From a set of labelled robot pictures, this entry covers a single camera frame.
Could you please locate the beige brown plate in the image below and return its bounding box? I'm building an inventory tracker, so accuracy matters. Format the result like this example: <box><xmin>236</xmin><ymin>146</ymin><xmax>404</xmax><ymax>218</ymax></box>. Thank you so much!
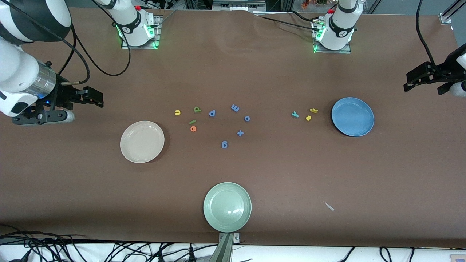
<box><xmin>120</xmin><ymin>120</ymin><xmax>165</xmax><ymax>163</ymax></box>

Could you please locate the blue plate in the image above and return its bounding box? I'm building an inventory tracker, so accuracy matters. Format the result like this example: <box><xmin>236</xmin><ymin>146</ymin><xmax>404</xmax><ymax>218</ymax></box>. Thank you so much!
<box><xmin>331</xmin><ymin>97</ymin><xmax>375</xmax><ymax>137</ymax></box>

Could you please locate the grey metal box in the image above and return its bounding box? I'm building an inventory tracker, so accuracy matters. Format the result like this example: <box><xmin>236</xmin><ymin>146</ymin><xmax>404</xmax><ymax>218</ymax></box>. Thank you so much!
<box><xmin>212</xmin><ymin>0</ymin><xmax>266</xmax><ymax>11</ymax></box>

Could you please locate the green plate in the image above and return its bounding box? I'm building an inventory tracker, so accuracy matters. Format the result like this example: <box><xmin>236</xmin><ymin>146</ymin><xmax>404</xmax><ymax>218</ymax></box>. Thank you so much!
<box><xmin>203</xmin><ymin>182</ymin><xmax>252</xmax><ymax>233</ymax></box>

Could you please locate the brown table cover sheet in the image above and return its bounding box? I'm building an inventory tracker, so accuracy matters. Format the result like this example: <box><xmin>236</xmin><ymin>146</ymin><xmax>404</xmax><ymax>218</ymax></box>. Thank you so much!
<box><xmin>0</xmin><ymin>7</ymin><xmax>466</xmax><ymax>250</ymax></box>

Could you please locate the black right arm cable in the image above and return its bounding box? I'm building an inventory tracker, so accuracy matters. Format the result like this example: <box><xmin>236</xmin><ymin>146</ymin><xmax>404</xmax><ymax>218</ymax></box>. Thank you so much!
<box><xmin>0</xmin><ymin>0</ymin><xmax>131</xmax><ymax>86</ymax></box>

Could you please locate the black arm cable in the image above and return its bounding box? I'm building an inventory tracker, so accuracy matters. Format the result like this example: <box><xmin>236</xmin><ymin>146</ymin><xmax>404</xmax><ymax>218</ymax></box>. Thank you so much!
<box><xmin>0</xmin><ymin>0</ymin><xmax>131</xmax><ymax>86</ymax></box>
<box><xmin>415</xmin><ymin>0</ymin><xmax>443</xmax><ymax>73</ymax></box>

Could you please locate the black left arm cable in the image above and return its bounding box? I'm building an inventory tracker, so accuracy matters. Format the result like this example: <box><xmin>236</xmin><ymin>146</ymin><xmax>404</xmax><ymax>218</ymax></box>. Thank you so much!
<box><xmin>415</xmin><ymin>0</ymin><xmax>443</xmax><ymax>73</ymax></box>

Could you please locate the aluminium frame rail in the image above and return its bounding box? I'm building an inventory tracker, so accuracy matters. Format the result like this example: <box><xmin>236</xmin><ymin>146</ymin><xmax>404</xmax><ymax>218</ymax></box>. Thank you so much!
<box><xmin>439</xmin><ymin>0</ymin><xmax>466</xmax><ymax>25</ymax></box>

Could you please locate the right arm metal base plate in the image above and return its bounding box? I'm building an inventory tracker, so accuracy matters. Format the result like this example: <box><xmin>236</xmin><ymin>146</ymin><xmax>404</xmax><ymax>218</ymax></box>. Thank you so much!
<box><xmin>121</xmin><ymin>15</ymin><xmax>162</xmax><ymax>49</ymax></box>

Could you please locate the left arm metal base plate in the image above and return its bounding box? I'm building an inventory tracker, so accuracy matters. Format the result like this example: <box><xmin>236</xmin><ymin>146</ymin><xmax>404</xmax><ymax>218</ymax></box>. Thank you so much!
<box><xmin>313</xmin><ymin>18</ymin><xmax>352</xmax><ymax>54</ymax></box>

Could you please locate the black base cable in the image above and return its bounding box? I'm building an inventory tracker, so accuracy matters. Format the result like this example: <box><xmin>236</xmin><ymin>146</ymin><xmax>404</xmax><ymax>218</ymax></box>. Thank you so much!
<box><xmin>257</xmin><ymin>15</ymin><xmax>317</xmax><ymax>31</ymax></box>

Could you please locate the black floor cable bundle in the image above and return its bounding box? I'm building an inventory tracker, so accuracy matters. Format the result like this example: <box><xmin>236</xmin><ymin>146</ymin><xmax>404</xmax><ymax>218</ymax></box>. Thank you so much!
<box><xmin>0</xmin><ymin>230</ymin><xmax>88</xmax><ymax>243</ymax></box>

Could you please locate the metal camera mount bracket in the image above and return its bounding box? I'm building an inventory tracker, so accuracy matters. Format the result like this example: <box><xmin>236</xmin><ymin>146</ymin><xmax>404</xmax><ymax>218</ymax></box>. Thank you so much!
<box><xmin>208</xmin><ymin>233</ymin><xmax>241</xmax><ymax>262</ymax></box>

